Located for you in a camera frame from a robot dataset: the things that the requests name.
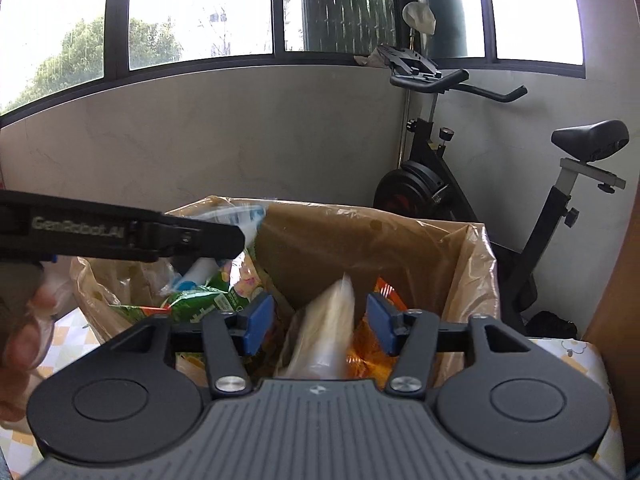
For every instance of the plastic-lined brown cardboard box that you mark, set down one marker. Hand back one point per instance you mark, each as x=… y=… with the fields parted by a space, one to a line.
x=350 y=240

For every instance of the person's left hand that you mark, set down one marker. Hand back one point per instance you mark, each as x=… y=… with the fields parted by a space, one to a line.
x=25 y=355

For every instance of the black exercise bike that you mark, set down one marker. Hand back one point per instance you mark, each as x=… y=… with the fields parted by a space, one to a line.
x=425 y=180

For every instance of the colourful cartoon snack packet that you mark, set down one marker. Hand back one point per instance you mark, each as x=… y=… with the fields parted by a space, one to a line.
x=246 y=280

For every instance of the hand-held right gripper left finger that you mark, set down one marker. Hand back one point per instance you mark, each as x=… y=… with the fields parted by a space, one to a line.
x=257 y=324

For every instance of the white and blue packet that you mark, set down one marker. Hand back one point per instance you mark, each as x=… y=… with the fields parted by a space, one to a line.
x=250 y=219

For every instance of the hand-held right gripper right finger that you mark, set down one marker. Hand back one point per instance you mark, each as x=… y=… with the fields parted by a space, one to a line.
x=381 y=324

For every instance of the clear packet of beige snacks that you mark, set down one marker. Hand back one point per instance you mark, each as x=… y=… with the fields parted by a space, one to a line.
x=325 y=332

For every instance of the crumpled rag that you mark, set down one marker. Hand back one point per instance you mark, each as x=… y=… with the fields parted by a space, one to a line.
x=370 y=58

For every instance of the wooden door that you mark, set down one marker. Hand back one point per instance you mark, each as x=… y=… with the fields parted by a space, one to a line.
x=622 y=210

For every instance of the white cloth on pole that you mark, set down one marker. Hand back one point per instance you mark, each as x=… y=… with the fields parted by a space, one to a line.
x=420 y=17

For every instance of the orange snack packet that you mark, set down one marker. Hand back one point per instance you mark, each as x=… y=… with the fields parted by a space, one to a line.
x=365 y=362

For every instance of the dark cloth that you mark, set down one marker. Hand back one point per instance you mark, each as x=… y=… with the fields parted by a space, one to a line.
x=552 y=324

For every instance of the black window frame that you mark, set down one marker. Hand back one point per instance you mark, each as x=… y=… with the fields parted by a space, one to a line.
x=117 y=20

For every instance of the green snack packet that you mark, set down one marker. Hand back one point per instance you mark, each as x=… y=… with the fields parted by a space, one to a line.
x=200 y=304

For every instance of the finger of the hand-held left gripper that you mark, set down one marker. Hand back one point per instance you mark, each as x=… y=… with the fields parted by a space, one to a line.
x=200 y=240

